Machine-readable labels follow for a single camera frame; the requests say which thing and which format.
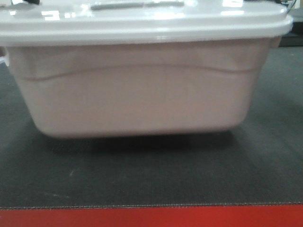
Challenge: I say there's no white plastic storage bin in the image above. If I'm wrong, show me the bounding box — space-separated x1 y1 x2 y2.
5 37 281 138

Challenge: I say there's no white bin lid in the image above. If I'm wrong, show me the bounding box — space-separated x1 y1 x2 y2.
0 0 293 47

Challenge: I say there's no dark grey floor mat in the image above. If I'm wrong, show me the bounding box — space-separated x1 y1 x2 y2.
0 35 303 209

